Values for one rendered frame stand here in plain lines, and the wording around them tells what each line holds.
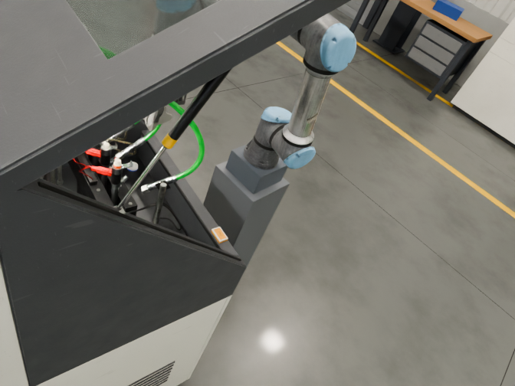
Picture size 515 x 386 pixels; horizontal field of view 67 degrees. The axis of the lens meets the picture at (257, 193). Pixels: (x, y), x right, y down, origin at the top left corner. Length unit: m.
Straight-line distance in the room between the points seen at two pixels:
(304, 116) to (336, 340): 1.42
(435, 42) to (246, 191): 4.41
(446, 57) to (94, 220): 5.26
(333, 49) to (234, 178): 0.72
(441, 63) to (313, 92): 4.47
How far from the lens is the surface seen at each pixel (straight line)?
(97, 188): 1.22
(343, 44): 1.18
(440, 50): 5.66
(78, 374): 1.19
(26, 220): 0.62
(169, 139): 0.64
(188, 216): 1.30
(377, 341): 2.51
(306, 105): 1.29
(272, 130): 1.46
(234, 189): 1.62
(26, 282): 0.74
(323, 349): 2.29
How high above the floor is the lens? 1.86
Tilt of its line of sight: 41 degrees down
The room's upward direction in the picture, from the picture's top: 24 degrees clockwise
